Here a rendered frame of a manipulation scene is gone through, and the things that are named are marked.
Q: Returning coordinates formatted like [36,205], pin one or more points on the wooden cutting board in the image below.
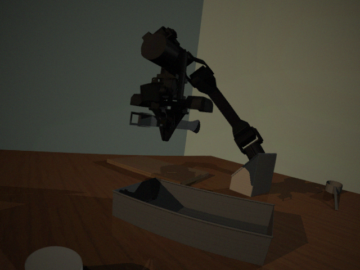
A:
[152,168]

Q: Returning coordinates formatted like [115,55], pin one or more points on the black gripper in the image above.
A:
[178,107]

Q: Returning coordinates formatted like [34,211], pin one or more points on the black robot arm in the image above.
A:
[163,49]

